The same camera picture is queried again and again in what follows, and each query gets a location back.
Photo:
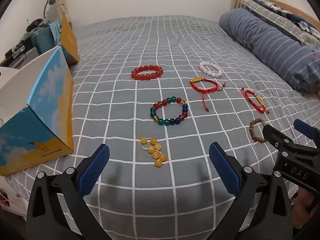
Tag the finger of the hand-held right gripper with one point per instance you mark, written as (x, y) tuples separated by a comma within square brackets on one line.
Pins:
[(275, 136), (306, 128)]

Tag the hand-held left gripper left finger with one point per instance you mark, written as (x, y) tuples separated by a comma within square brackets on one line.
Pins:
[(93, 170)]

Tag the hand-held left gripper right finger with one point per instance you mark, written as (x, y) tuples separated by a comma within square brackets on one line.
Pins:
[(225, 170)]

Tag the blue and yellow cardboard box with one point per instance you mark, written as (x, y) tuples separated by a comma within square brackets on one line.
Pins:
[(37, 110)]

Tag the person's right hand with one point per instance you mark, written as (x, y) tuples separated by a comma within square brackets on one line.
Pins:
[(306, 207)]

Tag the white plastic bag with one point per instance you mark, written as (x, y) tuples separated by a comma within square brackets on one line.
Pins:
[(11, 202)]

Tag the blue striped pillow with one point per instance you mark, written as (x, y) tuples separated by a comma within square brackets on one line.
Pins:
[(270, 40)]

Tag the grey checked folded quilt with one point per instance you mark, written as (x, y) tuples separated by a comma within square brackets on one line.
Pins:
[(275, 12)]

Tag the wooden headboard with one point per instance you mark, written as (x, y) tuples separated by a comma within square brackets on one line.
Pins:
[(295, 8)]

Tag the grey checked bed sheet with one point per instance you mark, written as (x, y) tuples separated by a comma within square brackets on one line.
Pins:
[(150, 42)]

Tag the teal cloth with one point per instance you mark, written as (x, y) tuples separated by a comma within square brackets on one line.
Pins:
[(55, 28)]

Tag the black cluttered gear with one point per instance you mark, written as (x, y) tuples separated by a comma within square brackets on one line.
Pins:
[(36, 24)]

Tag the blue desk lamp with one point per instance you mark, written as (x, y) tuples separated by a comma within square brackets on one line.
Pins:
[(51, 0)]

